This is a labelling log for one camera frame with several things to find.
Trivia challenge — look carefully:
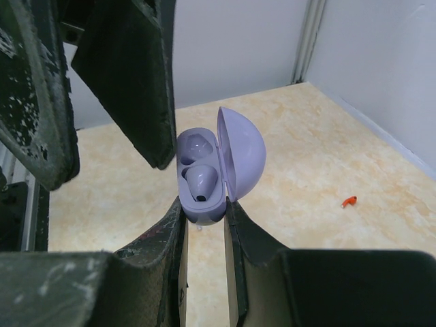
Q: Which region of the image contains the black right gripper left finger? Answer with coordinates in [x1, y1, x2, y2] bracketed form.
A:
[1, 200, 187, 326]

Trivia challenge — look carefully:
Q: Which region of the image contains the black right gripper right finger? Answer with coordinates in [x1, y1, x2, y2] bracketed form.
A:
[224, 202, 435, 326]

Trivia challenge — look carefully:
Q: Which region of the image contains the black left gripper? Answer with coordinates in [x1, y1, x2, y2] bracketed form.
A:
[1, 172, 50, 252]

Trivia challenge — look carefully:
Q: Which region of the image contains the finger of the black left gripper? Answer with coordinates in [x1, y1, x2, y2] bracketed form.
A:
[1, 1, 80, 191]
[72, 1, 176, 170]

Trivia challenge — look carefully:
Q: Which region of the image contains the purple earbud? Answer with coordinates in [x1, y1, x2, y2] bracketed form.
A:
[185, 164, 218, 202]

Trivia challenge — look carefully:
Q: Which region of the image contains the purple round charging case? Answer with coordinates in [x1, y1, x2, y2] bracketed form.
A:
[176, 107, 266, 225]

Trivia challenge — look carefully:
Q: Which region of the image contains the orange earbud far left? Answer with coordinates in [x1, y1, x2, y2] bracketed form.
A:
[341, 196, 358, 208]

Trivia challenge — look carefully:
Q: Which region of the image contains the aluminium frame post left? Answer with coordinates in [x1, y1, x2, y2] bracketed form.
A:
[291, 0, 326, 84]

